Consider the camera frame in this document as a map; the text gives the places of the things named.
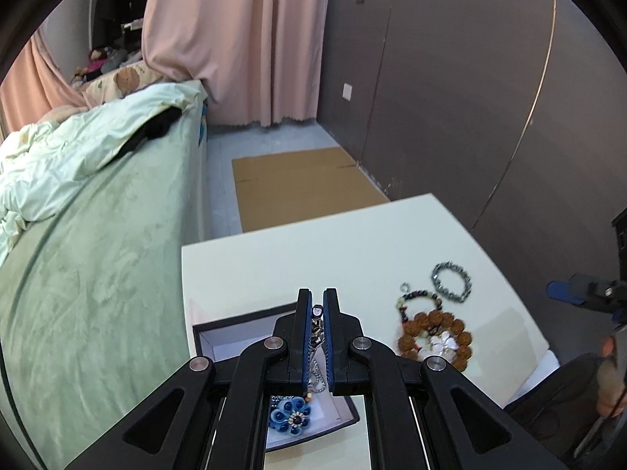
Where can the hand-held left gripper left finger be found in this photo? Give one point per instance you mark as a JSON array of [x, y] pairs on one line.
[[309, 352]]

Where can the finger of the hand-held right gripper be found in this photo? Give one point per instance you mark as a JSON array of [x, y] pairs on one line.
[[621, 230], [563, 291]]

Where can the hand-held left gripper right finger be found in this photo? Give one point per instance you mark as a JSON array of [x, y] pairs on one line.
[[327, 352]]

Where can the black jewelry box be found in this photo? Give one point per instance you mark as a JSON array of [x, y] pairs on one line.
[[230, 347]]

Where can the white flower ornament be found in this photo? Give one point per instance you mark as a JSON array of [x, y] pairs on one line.
[[443, 341]]

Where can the person's right hand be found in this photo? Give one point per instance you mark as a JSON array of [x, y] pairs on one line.
[[608, 345]]

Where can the blue flower brooch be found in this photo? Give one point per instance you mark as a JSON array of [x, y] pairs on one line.
[[289, 416]]

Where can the person's dark trousers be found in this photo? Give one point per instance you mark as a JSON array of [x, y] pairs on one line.
[[553, 416]]

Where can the flat brown cardboard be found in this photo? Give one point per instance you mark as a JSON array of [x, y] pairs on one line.
[[303, 186]]

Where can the bed with green sheet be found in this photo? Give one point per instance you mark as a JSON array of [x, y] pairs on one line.
[[98, 303]]

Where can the blue mattress tag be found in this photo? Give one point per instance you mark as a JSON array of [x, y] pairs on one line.
[[201, 127]]

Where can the black cloth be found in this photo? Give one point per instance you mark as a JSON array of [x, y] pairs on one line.
[[154, 127]]

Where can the light green duvet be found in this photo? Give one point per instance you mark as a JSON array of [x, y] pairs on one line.
[[73, 156]]

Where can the wide pink curtain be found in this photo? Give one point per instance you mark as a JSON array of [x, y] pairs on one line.
[[235, 44]]

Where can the printed beige pillow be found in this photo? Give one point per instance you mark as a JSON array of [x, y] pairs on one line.
[[122, 78]]

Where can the plush toys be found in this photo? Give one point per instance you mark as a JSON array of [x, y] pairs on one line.
[[103, 61]]

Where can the narrow pink curtain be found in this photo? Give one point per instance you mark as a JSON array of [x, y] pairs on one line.
[[29, 88]]

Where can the white wall socket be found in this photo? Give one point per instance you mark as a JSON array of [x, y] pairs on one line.
[[347, 92]]

